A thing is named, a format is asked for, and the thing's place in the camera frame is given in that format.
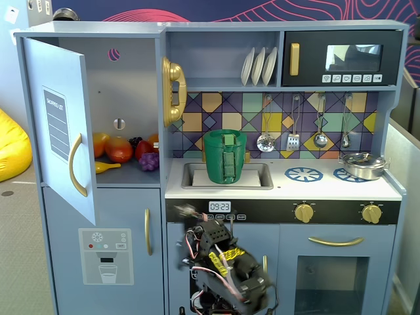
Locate curved gold cabinet door handle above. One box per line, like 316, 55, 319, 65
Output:
68, 133, 89, 198

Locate steel pot lid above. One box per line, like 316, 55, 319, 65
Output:
341, 152, 387, 168

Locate white toy plate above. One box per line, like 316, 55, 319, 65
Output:
251, 47, 266, 87
241, 47, 256, 87
262, 47, 278, 87

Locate straight gold fridge door handle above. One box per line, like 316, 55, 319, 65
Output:
144, 208, 154, 257

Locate blue toy kitchen body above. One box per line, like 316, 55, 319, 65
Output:
14, 19, 410, 315

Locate blue dishwasher door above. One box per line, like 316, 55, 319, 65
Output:
167, 222, 280, 315

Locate white paper note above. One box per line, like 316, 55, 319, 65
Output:
3, 5, 20, 24

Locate yellow spiral cable wrap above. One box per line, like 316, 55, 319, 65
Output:
209, 248, 246, 277

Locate blue oven door with window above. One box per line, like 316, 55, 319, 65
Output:
278, 224, 396, 315

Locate red white wire bundle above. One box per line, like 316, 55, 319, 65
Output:
184, 228, 205, 262

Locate yellow beanbag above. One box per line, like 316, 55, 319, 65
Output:
0, 108, 33, 183

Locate grey toy sink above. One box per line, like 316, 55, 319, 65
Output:
181, 162, 274, 190

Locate yellow orange toy mango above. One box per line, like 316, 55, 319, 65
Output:
93, 132, 111, 159

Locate gold toy telephone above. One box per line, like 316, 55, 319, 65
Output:
161, 56, 188, 128

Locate red orange toy mango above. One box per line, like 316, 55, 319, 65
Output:
104, 136, 134, 163

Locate yellow toy banana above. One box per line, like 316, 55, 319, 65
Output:
94, 160, 121, 175

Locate hanging silver whisk utensil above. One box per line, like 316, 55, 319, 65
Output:
340, 93, 354, 149

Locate digital clock display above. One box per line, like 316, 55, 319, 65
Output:
208, 201, 232, 213

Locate black toy microwave door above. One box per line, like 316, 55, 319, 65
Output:
282, 30, 403, 87

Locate metal toy spatula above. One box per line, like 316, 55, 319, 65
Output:
285, 94, 301, 152

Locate long gold oven handle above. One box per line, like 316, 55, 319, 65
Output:
308, 236, 364, 247

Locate blue door with dispenser decal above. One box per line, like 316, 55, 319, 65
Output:
42, 186, 161, 315

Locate blue cabinet door with list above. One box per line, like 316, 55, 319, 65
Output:
22, 36, 98, 226

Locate grey office locker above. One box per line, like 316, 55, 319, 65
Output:
28, 0, 53, 26

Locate purple toy grapes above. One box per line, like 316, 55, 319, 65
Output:
138, 152, 160, 172

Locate red toy strawberry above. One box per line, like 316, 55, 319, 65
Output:
135, 140, 154, 161

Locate black round object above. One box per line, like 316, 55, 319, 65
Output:
52, 8, 79, 22

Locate metal toy ladle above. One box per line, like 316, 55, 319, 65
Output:
313, 94, 328, 148

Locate metal toy skimmer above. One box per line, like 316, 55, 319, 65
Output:
257, 94, 276, 153

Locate black perforated gripper body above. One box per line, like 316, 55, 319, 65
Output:
195, 219, 232, 256

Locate steel toy pot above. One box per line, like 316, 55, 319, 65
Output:
338, 156, 391, 181

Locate gold stove knob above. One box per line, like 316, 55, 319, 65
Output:
294, 202, 314, 224
360, 203, 383, 225

